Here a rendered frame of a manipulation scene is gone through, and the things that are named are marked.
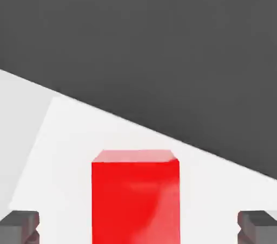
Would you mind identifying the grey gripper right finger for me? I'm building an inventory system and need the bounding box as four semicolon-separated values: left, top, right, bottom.
237;210;277;244

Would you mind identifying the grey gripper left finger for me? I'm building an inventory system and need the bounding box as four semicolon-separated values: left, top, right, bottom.
0;210;41;244

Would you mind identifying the small red cube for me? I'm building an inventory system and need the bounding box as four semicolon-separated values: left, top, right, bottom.
91;149;181;244

